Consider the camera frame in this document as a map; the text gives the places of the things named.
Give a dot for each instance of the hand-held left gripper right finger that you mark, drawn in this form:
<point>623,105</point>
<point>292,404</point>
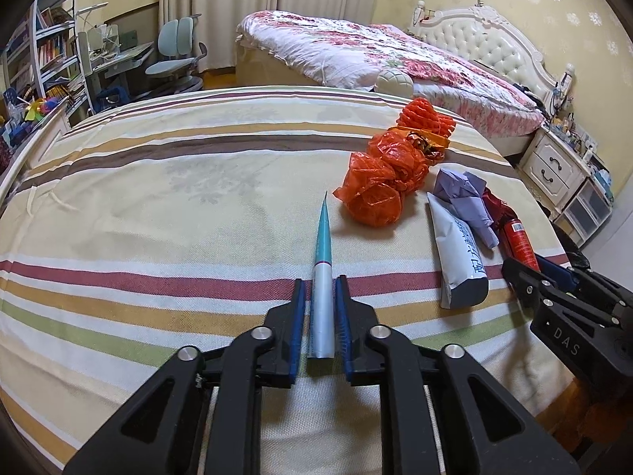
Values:
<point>343,336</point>

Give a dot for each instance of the white wooden rail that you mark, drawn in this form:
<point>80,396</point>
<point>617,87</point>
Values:
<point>39,143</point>

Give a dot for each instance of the bookshelf with books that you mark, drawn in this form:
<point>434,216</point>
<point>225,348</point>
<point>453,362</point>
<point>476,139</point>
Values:
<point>54,49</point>

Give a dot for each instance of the clutter of small bottles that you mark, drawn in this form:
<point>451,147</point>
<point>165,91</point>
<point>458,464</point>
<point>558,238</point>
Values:
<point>568,128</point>

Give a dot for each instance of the dark red wrapper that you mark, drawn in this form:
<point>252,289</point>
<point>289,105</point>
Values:
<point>497,208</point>

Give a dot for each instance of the orange plastic bag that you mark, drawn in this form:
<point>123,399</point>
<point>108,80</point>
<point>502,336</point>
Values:
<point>376,188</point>

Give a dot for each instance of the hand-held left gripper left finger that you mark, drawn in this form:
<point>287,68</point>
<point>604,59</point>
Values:
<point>297,336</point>

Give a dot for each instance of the striped tablecloth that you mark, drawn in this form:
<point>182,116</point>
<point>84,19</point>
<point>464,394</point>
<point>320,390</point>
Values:
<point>173,208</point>

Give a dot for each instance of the orange foam net bundle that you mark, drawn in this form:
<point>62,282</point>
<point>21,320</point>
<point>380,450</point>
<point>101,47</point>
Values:
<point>423,116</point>

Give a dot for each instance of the lavender paper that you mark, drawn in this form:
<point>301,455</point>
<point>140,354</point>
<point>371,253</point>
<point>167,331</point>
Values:
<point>465,198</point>

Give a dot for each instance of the dark clothes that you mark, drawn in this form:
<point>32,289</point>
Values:
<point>529,94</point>

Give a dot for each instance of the grey desk chair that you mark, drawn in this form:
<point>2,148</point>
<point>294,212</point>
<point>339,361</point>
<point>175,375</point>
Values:
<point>175,34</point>

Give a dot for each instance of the white cream tube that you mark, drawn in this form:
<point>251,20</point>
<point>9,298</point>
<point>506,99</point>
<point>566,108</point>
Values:
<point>457,257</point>

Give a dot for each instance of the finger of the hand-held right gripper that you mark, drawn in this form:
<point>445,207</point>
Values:
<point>559,272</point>
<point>524,279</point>

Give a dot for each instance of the white bed frame tufted headboard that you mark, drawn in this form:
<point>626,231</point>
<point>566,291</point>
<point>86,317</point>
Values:
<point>484,39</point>

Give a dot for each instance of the floral blanket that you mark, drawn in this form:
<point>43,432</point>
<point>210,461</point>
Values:
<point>346,44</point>

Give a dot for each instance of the grey study desk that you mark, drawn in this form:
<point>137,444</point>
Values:
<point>123,57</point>

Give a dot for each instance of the white nightstand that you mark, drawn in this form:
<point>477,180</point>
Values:
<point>549,168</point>

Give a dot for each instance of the pile of colourful toys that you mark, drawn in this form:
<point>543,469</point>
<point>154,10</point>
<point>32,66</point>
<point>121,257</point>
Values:
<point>34,109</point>

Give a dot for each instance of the orange foil wrapper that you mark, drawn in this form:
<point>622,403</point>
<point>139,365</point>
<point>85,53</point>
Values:
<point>430,142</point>

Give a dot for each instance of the red can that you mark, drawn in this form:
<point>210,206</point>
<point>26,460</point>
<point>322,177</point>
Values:
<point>519,242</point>

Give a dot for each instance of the white quilted round cushion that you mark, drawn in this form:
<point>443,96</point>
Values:
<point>393,83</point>

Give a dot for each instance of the plastic drawer unit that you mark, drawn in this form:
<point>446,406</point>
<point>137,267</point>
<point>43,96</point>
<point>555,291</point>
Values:
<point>588,208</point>

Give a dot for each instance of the teal and silver tube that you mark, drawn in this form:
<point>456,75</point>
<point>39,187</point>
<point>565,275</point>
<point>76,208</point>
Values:
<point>324,307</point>

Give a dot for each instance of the blue tissue pack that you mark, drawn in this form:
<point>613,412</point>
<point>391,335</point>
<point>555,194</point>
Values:
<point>602,179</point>

